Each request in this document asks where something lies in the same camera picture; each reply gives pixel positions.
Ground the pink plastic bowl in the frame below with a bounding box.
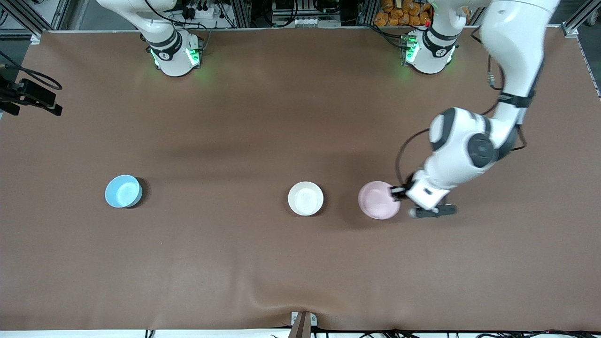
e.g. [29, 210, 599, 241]
[358, 181, 401, 220]

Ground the light blue plastic bowl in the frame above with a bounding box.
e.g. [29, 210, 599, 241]
[105, 175, 143, 208]

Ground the white plastic bowl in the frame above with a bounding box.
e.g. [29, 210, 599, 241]
[288, 181, 324, 216]

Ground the brown table mat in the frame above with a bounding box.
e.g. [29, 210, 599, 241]
[0, 26, 601, 332]

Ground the orange snack packs pile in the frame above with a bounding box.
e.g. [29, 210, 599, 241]
[374, 0, 432, 27]

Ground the white power strip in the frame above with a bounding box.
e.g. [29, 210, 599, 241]
[181, 4, 222, 20]

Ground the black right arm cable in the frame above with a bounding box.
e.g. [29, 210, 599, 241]
[0, 51, 63, 91]

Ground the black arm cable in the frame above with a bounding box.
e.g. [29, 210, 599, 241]
[0, 51, 63, 91]
[395, 26, 527, 188]

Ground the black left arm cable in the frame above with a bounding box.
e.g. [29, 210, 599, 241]
[395, 26, 527, 188]

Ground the aluminium frame profile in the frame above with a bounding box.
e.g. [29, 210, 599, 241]
[562, 0, 601, 36]
[0, 0, 47, 44]

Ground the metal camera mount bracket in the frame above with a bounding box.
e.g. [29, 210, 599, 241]
[288, 311, 318, 338]

